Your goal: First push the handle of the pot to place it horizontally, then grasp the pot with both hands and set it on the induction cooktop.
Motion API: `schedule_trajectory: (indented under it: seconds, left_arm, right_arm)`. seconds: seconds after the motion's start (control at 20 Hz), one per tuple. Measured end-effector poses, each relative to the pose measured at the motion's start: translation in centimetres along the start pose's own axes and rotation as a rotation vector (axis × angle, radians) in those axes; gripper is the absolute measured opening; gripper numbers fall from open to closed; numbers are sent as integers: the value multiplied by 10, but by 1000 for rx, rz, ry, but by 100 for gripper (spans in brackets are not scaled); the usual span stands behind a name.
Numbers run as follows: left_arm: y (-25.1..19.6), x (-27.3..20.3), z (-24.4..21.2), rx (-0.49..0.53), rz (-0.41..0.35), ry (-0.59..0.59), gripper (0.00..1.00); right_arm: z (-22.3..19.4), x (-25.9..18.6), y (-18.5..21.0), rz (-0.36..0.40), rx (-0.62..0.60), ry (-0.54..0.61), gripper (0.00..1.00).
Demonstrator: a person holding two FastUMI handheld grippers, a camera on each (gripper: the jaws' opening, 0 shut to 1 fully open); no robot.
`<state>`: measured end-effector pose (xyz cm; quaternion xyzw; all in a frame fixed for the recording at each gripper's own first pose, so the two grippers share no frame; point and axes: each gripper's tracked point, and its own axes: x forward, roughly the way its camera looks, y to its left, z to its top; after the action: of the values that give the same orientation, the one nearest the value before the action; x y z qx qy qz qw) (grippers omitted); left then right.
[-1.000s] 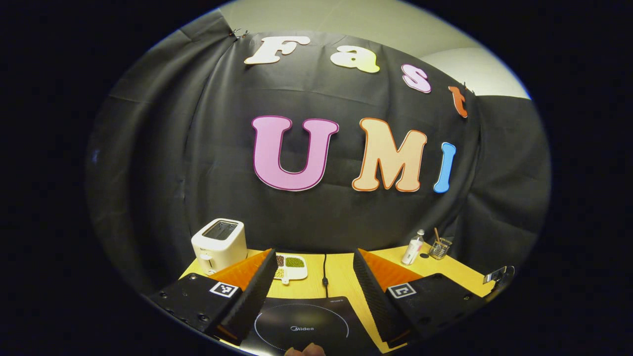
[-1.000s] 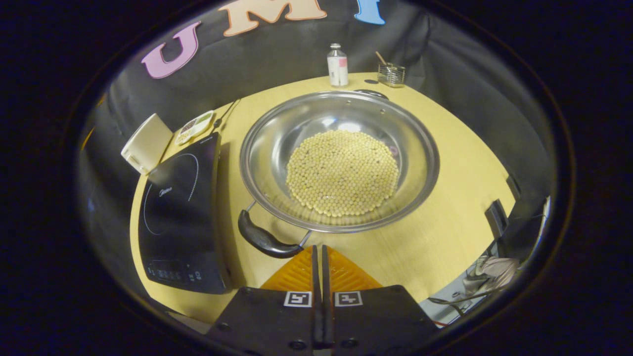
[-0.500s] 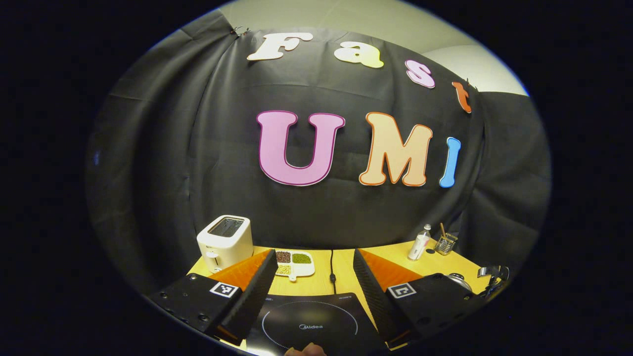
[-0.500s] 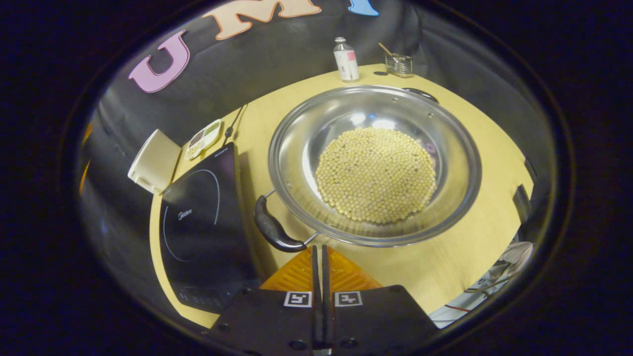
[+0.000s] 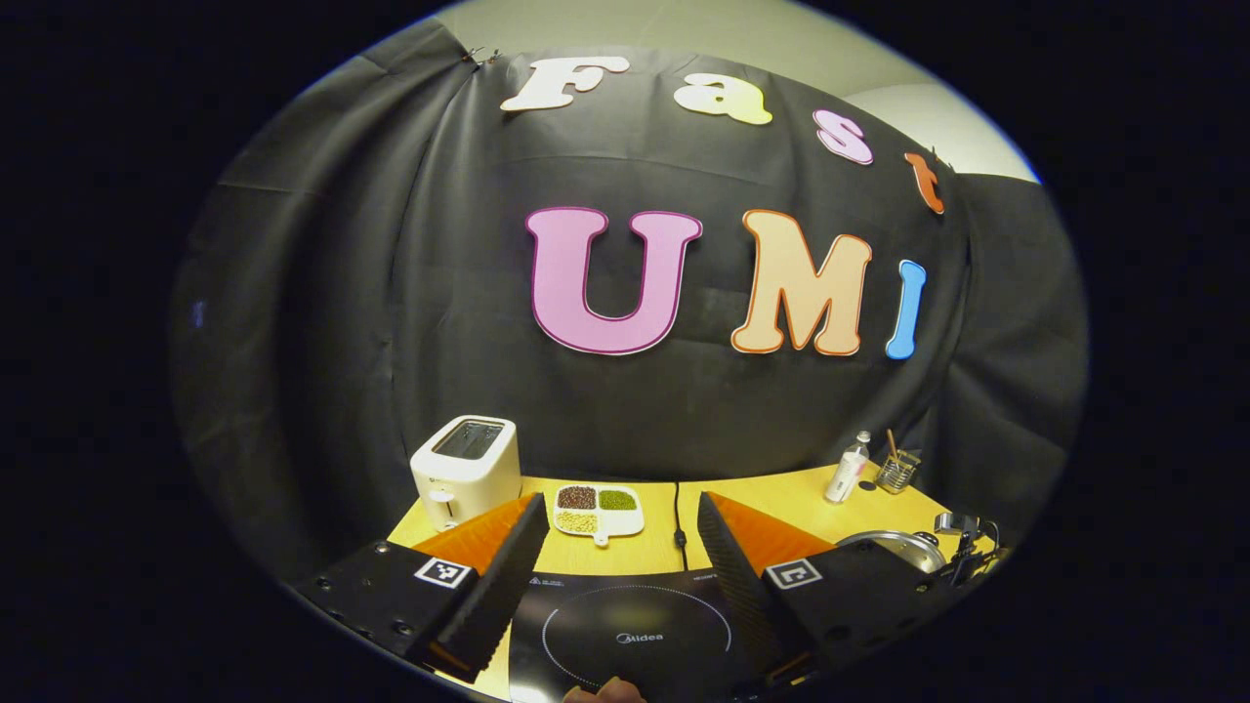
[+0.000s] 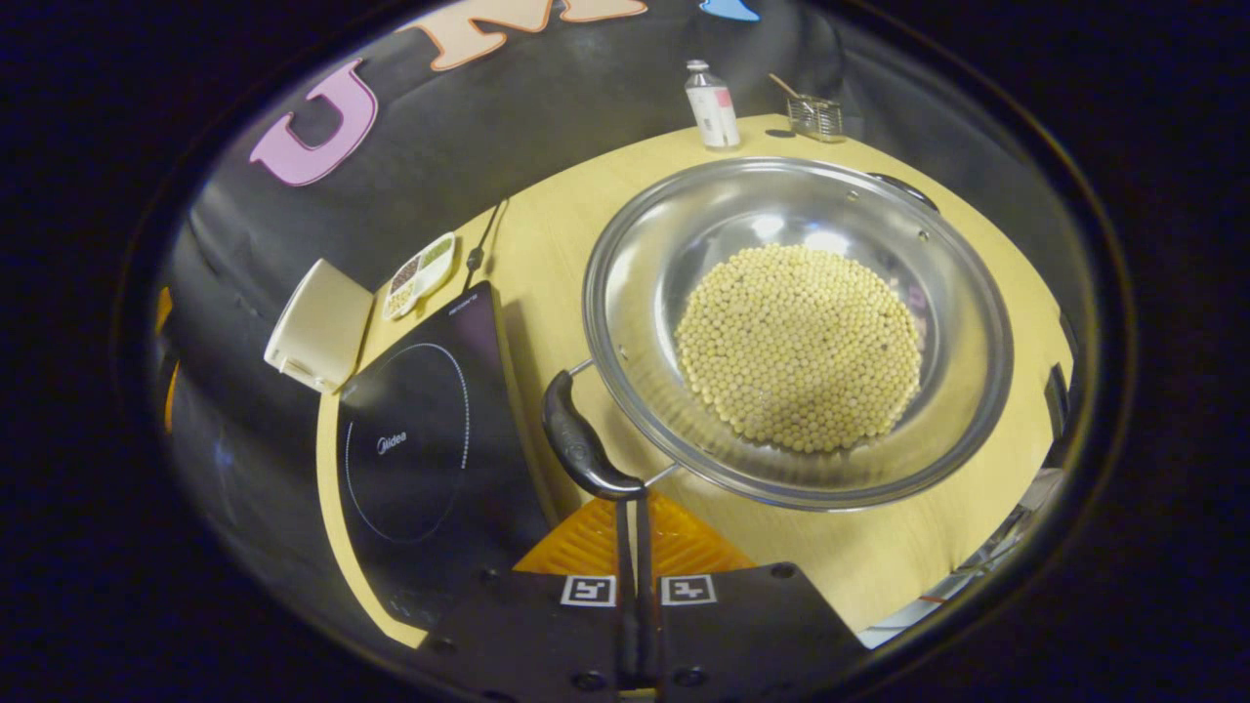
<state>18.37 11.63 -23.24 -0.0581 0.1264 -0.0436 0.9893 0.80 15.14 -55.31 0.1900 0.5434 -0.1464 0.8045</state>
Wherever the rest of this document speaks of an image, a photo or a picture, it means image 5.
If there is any dark metal clamp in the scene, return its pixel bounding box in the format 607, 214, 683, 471
933, 511, 1002, 587

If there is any glass holder with sticks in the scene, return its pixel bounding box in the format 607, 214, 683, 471
876, 430, 923, 495

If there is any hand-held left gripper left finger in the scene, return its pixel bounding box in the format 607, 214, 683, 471
291, 491, 551, 684

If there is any black induction cooktop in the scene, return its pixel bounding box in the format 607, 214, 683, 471
508, 569, 782, 703

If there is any white divided bean plate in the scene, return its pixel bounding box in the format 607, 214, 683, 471
552, 483, 646, 547

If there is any white toaster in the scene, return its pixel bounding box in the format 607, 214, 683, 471
410, 415, 523, 533

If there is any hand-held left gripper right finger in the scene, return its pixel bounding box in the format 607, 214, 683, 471
695, 490, 978, 689

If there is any small white plastic bottle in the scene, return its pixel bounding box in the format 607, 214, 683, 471
823, 430, 872, 505

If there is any stainless steel pot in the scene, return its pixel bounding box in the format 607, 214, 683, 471
835, 529, 948, 575

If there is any black backdrop cloth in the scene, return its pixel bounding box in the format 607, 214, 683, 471
168, 18, 1090, 587

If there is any black power cable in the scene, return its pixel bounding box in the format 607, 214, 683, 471
671, 480, 690, 573

